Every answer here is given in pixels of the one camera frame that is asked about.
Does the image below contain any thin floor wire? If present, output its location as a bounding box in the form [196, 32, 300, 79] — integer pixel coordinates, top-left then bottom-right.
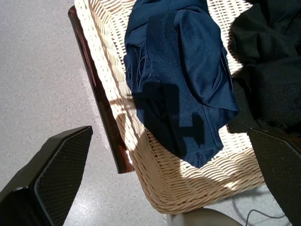
[232, 197, 287, 226]

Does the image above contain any pale woven basket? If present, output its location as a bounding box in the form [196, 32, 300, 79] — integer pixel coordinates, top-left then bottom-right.
[74, 0, 266, 215]

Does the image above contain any navy blue garment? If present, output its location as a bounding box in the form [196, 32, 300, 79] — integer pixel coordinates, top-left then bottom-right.
[123, 0, 240, 169]

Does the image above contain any black garment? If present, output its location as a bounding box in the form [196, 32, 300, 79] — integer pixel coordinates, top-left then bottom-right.
[228, 0, 301, 137]

